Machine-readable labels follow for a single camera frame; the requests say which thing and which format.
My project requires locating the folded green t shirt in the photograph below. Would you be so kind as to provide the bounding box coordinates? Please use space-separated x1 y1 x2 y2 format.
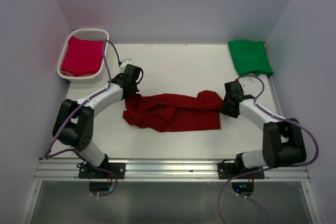
228 40 274 76

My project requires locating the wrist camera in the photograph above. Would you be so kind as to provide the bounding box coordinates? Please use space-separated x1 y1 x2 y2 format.
237 76 257 89
119 59 132 73

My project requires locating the aluminium mounting rail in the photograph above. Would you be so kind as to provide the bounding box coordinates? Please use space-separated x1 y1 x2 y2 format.
34 158 310 182

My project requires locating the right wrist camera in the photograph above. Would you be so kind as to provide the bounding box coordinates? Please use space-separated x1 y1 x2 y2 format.
237 76 257 89

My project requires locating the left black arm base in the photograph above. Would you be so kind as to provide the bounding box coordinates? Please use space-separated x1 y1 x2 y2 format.
76 162 126 179

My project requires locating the dark red t shirt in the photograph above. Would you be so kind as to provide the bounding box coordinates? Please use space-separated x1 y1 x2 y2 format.
123 90 223 132

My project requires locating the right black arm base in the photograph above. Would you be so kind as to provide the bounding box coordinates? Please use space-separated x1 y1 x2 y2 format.
217 159 265 179

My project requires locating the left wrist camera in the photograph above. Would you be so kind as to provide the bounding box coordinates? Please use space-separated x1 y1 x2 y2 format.
119 59 132 73

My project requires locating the white perforated plastic basket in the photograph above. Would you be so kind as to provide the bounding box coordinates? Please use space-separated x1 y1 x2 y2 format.
57 28 110 84

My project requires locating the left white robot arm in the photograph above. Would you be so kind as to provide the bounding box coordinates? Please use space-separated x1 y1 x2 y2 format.
52 64 143 169

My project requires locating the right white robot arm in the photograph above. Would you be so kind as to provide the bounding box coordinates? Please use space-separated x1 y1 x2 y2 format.
218 81 307 176

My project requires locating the folded pink t shirt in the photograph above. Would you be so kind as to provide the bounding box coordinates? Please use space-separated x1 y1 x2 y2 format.
61 36 104 77

